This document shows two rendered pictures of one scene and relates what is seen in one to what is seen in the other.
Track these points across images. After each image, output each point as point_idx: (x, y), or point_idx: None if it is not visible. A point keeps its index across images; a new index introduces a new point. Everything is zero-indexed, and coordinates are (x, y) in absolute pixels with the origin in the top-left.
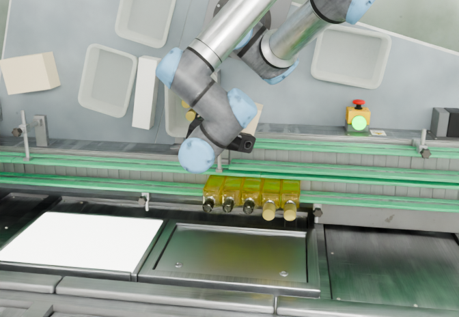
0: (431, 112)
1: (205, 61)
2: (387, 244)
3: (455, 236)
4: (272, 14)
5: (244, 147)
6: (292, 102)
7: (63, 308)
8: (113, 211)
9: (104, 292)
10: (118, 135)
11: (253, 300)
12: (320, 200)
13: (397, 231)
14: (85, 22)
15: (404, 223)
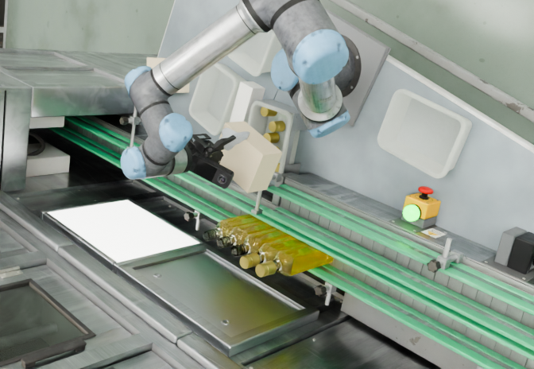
0: None
1: (156, 82)
2: (387, 363)
3: None
4: (362, 67)
5: (218, 181)
6: (368, 169)
7: (51, 264)
8: (185, 223)
9: (81, 266)
10: None
11: (168, 324)
12: (332, 281)
13: (421, 361)
14: None
15: (430, 353)
